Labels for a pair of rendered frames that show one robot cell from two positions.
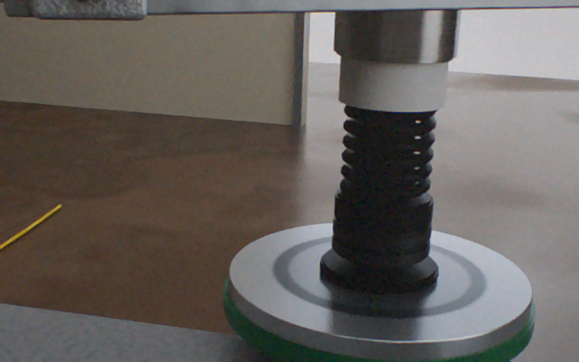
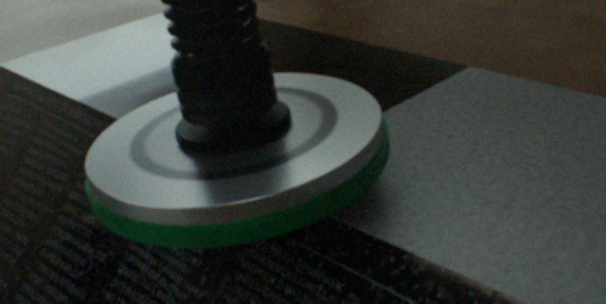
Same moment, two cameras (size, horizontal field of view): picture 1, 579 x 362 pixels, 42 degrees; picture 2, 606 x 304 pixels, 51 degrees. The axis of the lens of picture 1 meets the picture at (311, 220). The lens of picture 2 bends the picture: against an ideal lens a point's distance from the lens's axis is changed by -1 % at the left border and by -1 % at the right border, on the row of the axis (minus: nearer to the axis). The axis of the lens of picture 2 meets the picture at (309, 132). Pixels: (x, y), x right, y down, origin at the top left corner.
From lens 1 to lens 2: 0.83 m
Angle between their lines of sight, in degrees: 122
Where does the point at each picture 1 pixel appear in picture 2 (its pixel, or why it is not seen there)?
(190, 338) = (408, 234)
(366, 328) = (319, 82)
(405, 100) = not seen: outside the picture
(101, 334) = (507, 260)
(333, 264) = (276, 117)
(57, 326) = (564, 287)
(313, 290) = (316, 114)
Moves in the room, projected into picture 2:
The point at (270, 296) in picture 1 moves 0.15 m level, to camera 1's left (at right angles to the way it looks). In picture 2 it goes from (358, 113) to (578, 148)
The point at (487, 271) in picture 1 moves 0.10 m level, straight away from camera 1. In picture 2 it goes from (153, 116) to (28, 166)
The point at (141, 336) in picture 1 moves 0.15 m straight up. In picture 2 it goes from (460, 247) to (453, 8)
